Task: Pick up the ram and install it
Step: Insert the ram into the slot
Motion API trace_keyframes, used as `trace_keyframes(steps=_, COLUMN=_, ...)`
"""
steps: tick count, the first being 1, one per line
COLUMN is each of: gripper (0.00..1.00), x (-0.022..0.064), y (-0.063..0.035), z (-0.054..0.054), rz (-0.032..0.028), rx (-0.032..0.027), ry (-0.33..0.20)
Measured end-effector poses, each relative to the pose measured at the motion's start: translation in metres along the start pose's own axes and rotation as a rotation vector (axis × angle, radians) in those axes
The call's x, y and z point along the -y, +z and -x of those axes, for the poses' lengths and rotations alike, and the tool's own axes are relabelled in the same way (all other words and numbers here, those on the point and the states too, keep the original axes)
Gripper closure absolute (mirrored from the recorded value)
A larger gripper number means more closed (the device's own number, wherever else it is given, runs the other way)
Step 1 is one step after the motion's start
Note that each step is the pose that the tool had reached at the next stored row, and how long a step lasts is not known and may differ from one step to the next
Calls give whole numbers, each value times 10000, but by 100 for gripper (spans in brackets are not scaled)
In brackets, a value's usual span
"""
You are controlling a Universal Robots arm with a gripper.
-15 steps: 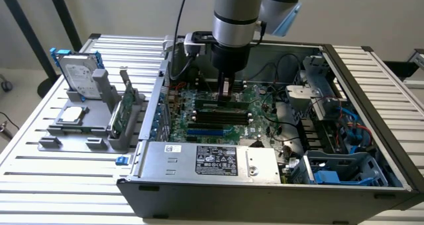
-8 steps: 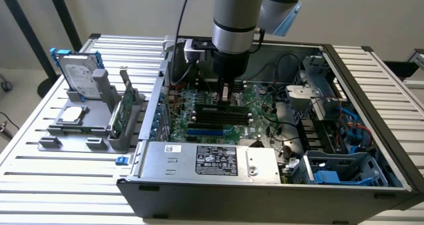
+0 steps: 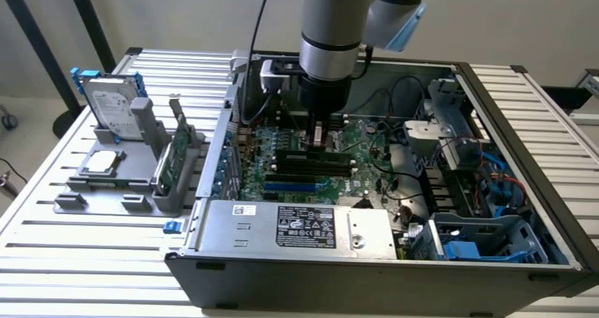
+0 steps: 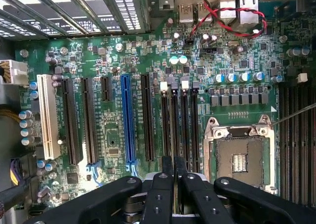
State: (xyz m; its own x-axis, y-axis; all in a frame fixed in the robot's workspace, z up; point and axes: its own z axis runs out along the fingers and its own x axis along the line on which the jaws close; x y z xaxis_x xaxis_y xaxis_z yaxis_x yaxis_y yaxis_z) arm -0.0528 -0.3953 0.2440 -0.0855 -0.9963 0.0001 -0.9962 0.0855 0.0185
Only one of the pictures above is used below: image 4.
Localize dark RAM slot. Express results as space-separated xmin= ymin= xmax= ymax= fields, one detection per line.
xmin=289 ymin=85 xmax=300 ymax=205
xmin=279 ymin=85 xmax=289 ymax=200
xmin=300 ymin=85 xmax=310 ymax=206

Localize RAM slot with white latch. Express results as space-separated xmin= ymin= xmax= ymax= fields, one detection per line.
xmin=159 ymin=82 xmax=171 ymax=158
xmin=180 ymin=76 xmax=192 ymax=171

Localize RAM slot with black latch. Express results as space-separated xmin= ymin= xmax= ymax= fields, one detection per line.
xmin=191 ymin=80 xmax=201 ymax=173
xmin=167 ymin=76 xmax=181 ymax=158

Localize silver CPU socket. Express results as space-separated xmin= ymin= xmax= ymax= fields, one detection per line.
xmin=202 ymin=114 xmax=278 ymax=195

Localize long black expansion slot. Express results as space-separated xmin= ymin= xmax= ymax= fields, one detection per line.
xmin=140 ymin=73 xmax=156 ymax=162
xmin=80 ymin=77 xmax=98 ymax=165
xmin=61 ymin=78 xmax=81 ymax=166

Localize blue expansion slot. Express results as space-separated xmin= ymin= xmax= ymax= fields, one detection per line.
xmin=120 ymin=74 xmax=138 ymax=164

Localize thin metal locking lever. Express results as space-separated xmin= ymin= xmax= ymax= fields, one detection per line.
xmin=270 ymin=104 xmax=316 ymax=130

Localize short black expansion slot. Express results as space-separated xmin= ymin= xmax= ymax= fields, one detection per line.
xmin=100 ymin=76 xmax=114 ymax=102

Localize white PCI expansion slot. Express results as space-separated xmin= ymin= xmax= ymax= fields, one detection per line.
xmin=36 ymin=73 xmax=61 ymax=161

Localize green motherboard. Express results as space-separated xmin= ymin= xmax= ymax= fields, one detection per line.
xmin=14 ymin=1 xmax=316 ymax=210

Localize silver USB port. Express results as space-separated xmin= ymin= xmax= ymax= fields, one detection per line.
xmin=197 ymin=2 xmax=213 ymax=22
xmin=178 ymin=3 xmax=194 ymax=24

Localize white power connector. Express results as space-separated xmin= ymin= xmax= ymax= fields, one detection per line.
xmin=0 ymin=59 xmax=29 ymax=87

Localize tall silver port stack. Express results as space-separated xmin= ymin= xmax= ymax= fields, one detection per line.
xmin=218 ymin=0 xmax=237 ymax=27
xmin=238 ymin=0 xmax=259 ymax=25

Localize perforated metal slot cover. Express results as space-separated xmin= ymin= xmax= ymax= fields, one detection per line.
xmin=95 ymin=0 xmax=147 ymax=36

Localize grey metal PC case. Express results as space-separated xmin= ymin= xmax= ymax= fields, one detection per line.
xmin=0 ymin=0 xmax=316 ymax=224

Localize small dark rear port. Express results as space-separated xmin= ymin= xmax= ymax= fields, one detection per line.
xmin=158 ymin=0 xmax=175 ymax=11

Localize purple wire connector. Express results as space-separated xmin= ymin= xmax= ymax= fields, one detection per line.
xmin=9 ymin=157 xmax=33 ymax=187

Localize thick black cable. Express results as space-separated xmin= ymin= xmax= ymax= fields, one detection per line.
xmin=0 ymin=177 xmax=33 ymax=211

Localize yellow wire bundle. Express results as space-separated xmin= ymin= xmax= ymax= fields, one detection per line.
xmin=0 ymin=107 xmax=22 ymax=123

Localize red and black twisted wire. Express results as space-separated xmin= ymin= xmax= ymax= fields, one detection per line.
xmin=189 ymin=0 xmax=269 ymax=43

